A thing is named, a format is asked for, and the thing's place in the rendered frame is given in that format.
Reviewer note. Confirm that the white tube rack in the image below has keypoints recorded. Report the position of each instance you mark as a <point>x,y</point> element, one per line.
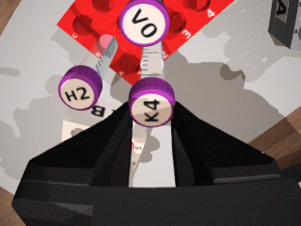
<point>81,120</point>

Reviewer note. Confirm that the red tube rack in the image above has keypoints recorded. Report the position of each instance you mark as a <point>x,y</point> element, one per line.
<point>189,19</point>

